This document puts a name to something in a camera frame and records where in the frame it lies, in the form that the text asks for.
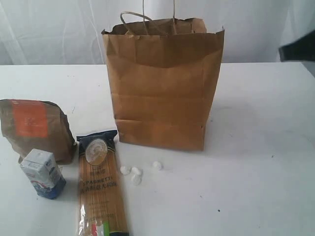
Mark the brown paper shopping bag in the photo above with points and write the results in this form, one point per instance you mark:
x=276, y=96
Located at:
x=163, y=76

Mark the brown pouch orange label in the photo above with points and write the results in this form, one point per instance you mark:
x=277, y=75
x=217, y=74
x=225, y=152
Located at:
x=29, y=124

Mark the spaghetti pasta packet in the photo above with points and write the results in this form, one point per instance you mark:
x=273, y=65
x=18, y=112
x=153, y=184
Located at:
x=101, y=206

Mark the white backdrop curtain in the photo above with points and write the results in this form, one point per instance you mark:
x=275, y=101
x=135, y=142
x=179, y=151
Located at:
x=69, y=31

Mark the white blue milk carton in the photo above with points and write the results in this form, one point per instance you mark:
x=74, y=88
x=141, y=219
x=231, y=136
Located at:
x=44, y=174

